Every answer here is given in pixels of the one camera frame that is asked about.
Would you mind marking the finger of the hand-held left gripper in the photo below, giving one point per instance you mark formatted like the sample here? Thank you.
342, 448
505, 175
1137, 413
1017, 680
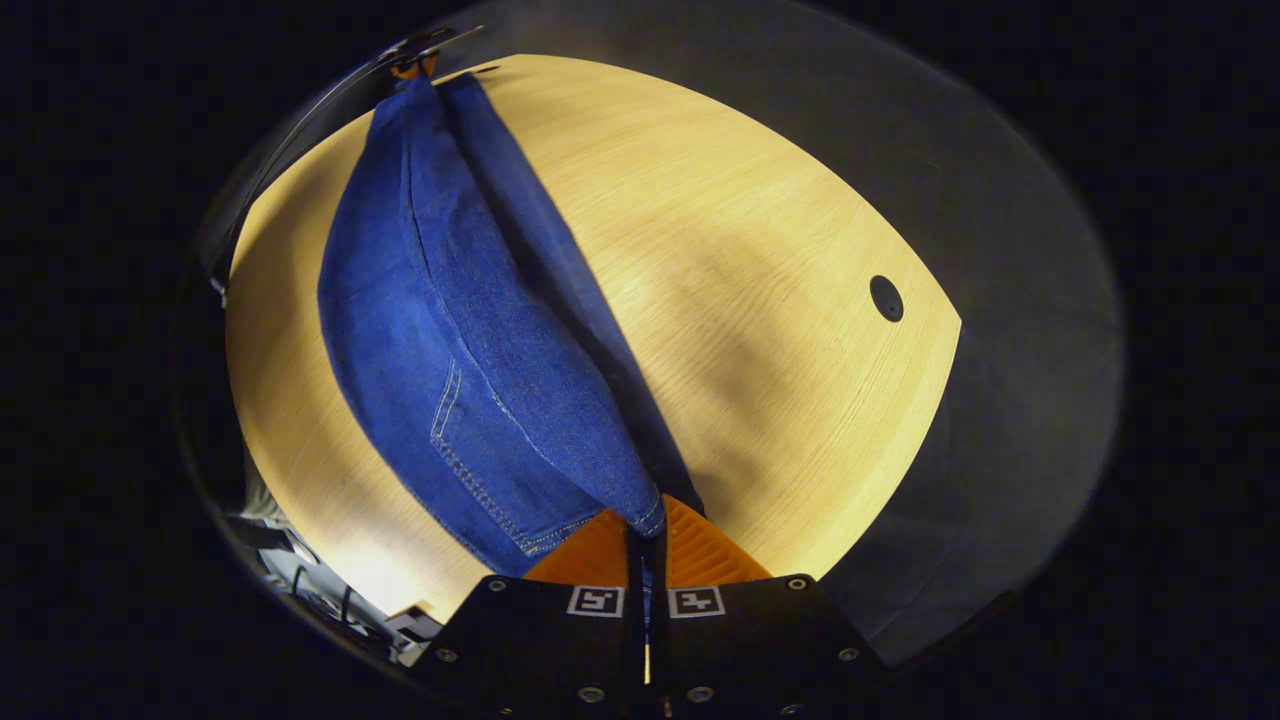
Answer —
410, 66

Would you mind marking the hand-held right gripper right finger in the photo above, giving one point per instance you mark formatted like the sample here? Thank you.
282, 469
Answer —
760, 640

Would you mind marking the blue denim jeans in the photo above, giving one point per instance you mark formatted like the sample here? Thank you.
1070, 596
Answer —
440, 330

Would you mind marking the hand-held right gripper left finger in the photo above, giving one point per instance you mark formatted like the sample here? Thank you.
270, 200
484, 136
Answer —
540, 640

